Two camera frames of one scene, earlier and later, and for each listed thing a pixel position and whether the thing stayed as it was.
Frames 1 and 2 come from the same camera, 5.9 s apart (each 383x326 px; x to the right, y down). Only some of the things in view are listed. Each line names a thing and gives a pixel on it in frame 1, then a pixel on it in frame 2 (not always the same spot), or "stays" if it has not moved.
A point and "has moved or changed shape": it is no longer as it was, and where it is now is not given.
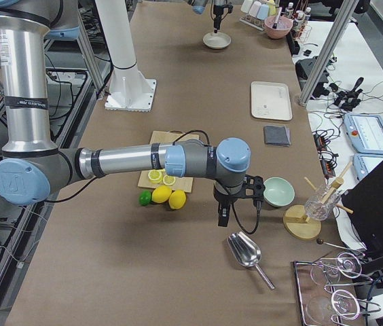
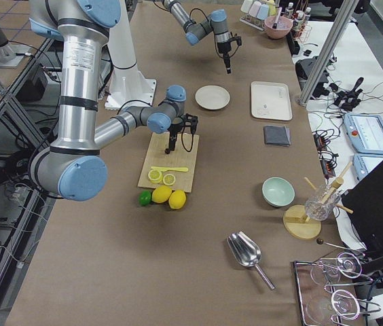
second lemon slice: (168, 180) stays
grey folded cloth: (277, 135) stays
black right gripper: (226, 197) → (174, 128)
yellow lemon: (161, 193) stays
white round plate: (216, 40) has moved or changed shape
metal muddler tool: (275, 24) stays
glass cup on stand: (317, 210) stays
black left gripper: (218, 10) → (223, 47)
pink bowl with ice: (283, 26) stays
